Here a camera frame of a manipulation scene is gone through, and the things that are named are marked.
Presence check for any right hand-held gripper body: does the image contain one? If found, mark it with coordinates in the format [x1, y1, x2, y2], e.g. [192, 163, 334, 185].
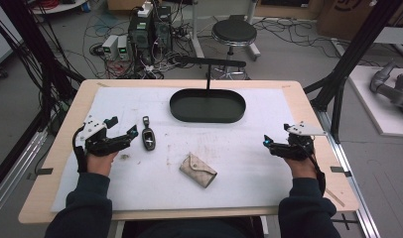
[270, 121, 329, 163]

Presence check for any black oval tray with stand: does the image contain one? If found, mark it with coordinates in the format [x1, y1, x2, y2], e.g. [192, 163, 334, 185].
[169, 55, 248, 124]

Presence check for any silver aluminium rail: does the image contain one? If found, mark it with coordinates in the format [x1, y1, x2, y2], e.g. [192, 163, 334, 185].
[0, 129, 49, 221]
[316, 108, 383, 238]

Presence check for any tangle of floor cables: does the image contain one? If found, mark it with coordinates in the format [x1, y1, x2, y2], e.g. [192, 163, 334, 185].
[65, 0, 199, 80]

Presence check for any white floor board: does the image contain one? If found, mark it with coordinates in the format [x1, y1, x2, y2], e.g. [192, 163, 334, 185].
[347, 64, 403, 139]

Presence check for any white round table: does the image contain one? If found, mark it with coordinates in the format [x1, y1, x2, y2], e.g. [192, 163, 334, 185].
[30, 0, 88, 16]

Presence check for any white power strip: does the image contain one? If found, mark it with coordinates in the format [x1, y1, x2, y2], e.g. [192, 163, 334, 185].
[137, 1, 154, 19]

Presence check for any brown cardboard box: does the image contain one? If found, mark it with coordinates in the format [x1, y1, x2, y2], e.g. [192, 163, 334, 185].
[316, 0, 403, 33]

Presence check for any black metal frame post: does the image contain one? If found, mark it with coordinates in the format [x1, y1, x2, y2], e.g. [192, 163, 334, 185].
[0, 0, 86, 128]
[303, 0, 403, 144]

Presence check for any small white power supply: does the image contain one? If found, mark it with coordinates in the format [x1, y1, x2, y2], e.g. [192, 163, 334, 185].
[101, 34, 120, 61]
[117, 35, 130, 61]

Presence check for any white table mat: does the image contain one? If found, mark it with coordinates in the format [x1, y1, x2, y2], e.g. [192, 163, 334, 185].
[50, 86, 299, 213]

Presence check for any right hand-held gripper black cable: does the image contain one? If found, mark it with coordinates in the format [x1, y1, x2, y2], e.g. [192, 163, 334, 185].
[300, 140, 328, 196]

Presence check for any black computer tower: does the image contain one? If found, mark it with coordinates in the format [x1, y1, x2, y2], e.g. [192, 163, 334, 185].
[127, 12, 155, 65]
[154, 5, 174, 53]

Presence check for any beige key pouch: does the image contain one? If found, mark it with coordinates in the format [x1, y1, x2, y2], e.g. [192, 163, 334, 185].
[179, 152, 218, 189]

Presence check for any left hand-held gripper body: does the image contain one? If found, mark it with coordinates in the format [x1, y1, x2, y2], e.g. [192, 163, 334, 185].
[73, 115, 132, 158]

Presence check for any left hand-held gripper black cable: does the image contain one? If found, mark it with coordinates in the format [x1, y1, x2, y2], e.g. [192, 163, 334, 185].
[71, 126, 88, 174]

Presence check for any black car key fob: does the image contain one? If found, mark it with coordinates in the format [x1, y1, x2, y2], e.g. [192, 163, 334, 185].
[141, 115, 157, 152]

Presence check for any person's right hand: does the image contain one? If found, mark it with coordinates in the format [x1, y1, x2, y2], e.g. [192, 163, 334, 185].
[283, 157, 319, 181]

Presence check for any hand-held gripper black cable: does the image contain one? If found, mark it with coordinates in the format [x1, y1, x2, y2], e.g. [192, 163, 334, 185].
[300, 140, 328, 196]
[71, 126, 88, 174]

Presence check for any black round stool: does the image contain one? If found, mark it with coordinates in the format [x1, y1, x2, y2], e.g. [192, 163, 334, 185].
[210, 18, 258, 80]

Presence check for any person's left hand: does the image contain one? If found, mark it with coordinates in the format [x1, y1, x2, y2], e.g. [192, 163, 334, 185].
[85, 150, 120, 178]

